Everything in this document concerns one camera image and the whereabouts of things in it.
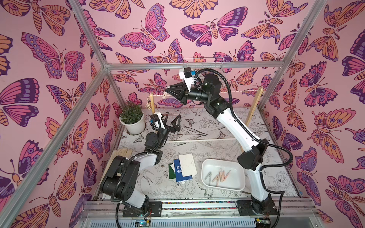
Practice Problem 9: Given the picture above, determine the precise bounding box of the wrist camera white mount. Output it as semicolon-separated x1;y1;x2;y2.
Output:
150;112;165;131
179;67;200;92

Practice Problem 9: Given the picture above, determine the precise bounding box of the blue postcard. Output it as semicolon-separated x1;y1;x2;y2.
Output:
174;159;193;182

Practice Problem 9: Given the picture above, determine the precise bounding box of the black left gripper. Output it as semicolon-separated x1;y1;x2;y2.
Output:
154;113;179;152

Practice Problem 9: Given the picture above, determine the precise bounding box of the aluminium frame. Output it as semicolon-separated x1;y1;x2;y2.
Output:
1;1;327;228

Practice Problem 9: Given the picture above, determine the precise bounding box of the plain white postcard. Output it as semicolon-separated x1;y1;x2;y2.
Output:
179;154;197;177

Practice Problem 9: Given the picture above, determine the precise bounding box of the grey clothespin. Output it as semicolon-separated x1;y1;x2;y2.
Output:
204;172;212;181

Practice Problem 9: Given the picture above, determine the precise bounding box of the beige work glove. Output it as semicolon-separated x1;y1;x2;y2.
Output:
101;147;134;181

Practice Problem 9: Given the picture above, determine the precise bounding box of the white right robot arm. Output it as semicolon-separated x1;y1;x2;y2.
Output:
165;74;272;214

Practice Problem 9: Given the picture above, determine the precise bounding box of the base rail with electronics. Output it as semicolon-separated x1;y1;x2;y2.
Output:
76;197;325;228

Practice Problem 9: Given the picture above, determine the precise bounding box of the white plastic tray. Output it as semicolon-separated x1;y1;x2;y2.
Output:
201;159;246;192

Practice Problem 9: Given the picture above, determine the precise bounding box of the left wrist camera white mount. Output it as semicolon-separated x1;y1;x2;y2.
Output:
150;112;165;131

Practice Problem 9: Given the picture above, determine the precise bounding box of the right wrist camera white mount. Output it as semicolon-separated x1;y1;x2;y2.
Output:
179;67;200;92

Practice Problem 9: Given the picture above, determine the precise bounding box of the wooden string rack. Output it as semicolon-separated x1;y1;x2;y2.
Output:
146;87;263;153

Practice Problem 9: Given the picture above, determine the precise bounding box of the black corrugated left cable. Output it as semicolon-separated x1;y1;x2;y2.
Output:
109;125;163;228

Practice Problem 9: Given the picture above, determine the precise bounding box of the green postcard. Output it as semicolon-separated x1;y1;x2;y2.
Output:
168;163;176;180

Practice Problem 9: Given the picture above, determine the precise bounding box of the black corrugated cable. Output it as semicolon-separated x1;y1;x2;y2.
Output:
109;125;163;228
193;68;294;228

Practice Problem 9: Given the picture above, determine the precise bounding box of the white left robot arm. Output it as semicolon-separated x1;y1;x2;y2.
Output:
99;112;181;210

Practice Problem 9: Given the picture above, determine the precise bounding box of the white wire basket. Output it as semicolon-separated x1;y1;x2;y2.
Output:
181;57;226;90

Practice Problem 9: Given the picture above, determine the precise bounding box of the potted green plant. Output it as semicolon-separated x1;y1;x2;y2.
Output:
119;102;146;135

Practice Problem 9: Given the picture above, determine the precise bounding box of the black corrugated right cable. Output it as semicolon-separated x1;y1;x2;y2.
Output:
193;68;294;228

